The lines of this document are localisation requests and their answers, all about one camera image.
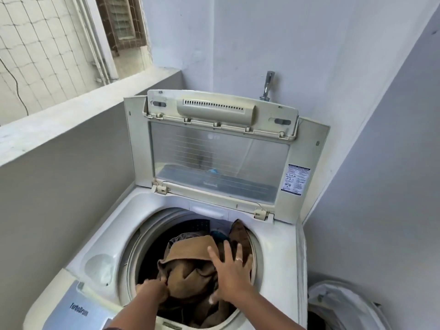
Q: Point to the metal wall tap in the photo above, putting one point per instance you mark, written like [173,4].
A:
[268,82]

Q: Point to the person's right hand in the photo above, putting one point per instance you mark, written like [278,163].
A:
[235,281]

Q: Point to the glass washing machine lid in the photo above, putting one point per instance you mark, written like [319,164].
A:
[220,161]

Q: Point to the person's left forearm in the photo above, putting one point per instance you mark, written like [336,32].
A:
[137,314]

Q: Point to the white drain pipes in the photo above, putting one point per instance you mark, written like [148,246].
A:
[99,54]

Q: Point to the white top-load washing machine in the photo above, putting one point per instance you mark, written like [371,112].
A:
[103,230]

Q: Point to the brown louvred window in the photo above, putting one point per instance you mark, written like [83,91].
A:
[120,17]

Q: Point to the person's right forearm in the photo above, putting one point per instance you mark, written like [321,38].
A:
[264,312]

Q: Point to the person's left hand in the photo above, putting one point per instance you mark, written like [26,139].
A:
[153,290]

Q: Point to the blue round lint filter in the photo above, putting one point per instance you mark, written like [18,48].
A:
[218,236]

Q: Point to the safety net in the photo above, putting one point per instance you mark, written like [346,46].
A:
[34,48]

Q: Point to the round white laundry basket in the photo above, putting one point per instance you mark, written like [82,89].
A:
[343,299]

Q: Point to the brown garment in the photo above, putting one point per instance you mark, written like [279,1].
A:
[192,261]

